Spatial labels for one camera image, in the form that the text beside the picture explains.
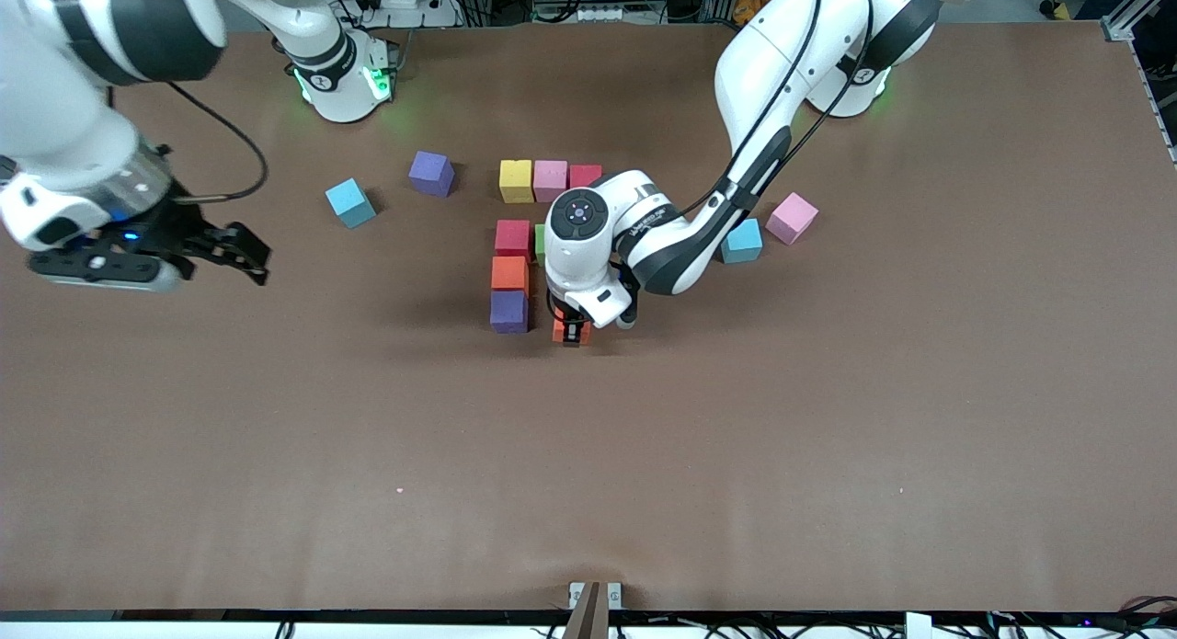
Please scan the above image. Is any purple foam block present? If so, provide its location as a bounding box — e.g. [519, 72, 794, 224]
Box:
[408, 151, 456, 198]
[489, 290, 531, 335]

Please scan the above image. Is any pink foam block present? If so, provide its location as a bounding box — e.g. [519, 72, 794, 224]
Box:
[765, 192, 819, 245]
[533, 160, 571, 204]

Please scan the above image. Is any yellow foam block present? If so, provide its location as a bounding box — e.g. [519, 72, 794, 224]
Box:
[498, 159, 535, 204]

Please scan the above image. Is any cyan foam block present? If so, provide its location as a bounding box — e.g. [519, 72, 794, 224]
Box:
[325, 178, 378, 229]
[722, 218, 764, 264]

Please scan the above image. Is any brown paper table cover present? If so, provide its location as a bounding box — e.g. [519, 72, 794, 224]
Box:
[0, 21, 1177, 612]

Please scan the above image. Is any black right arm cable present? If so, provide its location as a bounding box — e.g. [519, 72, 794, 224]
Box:
[164, 81, 270, 204]

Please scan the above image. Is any metal table edge bracket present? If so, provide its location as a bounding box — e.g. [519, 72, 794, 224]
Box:
[563, 581, 623, 639]

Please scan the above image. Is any aluminium table edge rail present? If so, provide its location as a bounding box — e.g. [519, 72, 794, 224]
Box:
[1126, 40, 1177, 166]

